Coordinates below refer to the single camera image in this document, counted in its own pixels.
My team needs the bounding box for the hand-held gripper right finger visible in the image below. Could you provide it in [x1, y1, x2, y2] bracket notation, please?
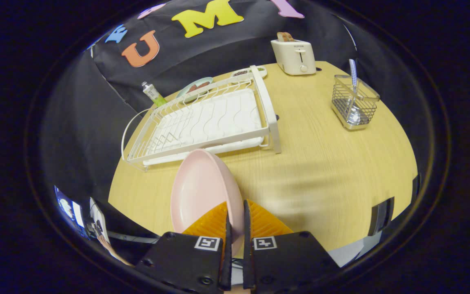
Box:
[242, 199, 339, 294]

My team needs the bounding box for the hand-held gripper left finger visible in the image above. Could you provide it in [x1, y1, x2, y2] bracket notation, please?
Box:
[135, 201, 232, 294]

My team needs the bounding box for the pink plate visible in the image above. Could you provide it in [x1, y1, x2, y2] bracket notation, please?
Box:
[171, 149, 245, 257]

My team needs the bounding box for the white wire dish rack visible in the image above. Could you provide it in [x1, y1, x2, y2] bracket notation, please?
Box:
[121, 65, 281, 172]

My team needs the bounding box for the metal wire basket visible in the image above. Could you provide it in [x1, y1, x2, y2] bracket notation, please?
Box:
[331, 74, 381, 131]

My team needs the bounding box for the blue checked handle spoon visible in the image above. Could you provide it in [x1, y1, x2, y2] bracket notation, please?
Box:
[347, 59, 362, 125]

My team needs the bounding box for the pale green plate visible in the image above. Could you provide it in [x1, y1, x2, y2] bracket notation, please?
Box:
[177, 77, 214, 102]

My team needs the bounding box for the small white divided dish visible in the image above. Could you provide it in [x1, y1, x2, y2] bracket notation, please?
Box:
[230, 66, 267, 80]

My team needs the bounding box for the black table clamp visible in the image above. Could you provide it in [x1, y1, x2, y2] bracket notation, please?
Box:
[368, 197, 395, 236]

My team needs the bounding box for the black backdrop cloth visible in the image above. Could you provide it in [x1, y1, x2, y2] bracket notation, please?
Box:
[39, 0, 435, 229]

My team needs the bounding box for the green and white tube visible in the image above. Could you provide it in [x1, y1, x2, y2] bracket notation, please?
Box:
[141, 81, 167, 107]

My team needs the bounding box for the white toaster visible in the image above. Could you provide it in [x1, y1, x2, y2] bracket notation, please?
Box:
[270, 39, 317, 76]

